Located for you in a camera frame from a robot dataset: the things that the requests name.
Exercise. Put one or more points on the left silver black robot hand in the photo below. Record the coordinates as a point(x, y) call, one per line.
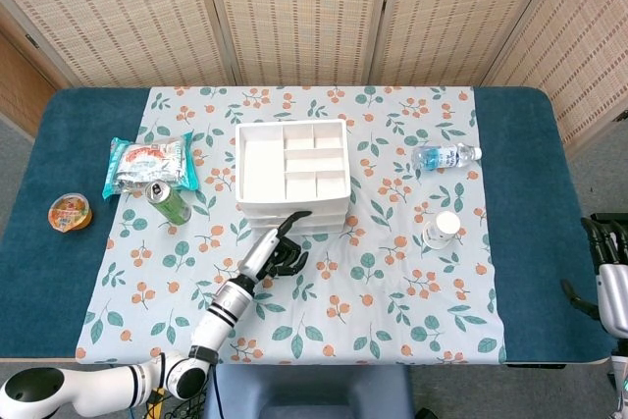
point(262, 252)

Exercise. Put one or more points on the teal snack bag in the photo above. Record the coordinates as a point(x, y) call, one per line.
point(147, 164)

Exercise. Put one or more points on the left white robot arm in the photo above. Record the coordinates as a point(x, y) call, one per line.
point(221, 311)

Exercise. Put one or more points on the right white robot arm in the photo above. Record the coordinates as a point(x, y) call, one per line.
point(620, 375)

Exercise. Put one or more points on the brown wooden door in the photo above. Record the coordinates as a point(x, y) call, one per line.
point(19, 90)

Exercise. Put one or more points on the woven bamboo folding screen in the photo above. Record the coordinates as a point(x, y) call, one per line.
point(304, 16)

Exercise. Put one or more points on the blue grey padded seat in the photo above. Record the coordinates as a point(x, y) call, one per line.
point(309, 389)

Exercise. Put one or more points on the clear drawer with stick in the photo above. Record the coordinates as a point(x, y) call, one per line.
point(329, 210)

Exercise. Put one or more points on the orange jelly cup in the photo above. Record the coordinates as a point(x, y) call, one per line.
point(69, 213)

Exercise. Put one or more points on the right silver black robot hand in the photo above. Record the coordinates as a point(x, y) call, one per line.
point(613, 286)

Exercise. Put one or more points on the fruit print tablecloth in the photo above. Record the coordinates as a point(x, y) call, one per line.
point(343, 301)

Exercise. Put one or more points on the teal table cover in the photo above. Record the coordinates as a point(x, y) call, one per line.
point(539, 242)

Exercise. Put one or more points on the clear plastic water bottle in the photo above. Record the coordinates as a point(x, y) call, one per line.
point(441, 157)

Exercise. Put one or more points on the white drawer organizer box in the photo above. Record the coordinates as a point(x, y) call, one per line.
point(265, 169)

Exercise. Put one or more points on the green drink can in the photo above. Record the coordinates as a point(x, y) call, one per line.
point(172, 205)

